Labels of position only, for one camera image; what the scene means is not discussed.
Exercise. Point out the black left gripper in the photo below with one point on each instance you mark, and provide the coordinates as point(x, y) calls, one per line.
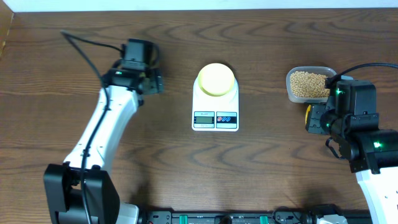
point(155, 80)

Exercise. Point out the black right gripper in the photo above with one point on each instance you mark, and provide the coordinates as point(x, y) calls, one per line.
point(316, 111)

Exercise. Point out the yellow measuring scoop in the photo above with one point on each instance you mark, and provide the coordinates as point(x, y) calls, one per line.
point(308, 110)

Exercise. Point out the pale yellow bowl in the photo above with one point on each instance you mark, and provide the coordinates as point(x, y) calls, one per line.
point(216, 79)

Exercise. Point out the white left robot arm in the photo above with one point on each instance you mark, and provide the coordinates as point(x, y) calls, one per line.
point(80, 190)

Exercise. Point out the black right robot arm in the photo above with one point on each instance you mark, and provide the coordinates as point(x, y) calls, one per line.
point(349, 117)

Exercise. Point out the white digital kitchen scale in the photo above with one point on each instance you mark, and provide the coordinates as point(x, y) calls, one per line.
point(215, 113)

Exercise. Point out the clear container of soybeans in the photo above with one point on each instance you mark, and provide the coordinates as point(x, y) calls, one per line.
point(307, 84)

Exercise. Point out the black mounting rail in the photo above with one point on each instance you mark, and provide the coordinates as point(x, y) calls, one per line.
point(326, 213)

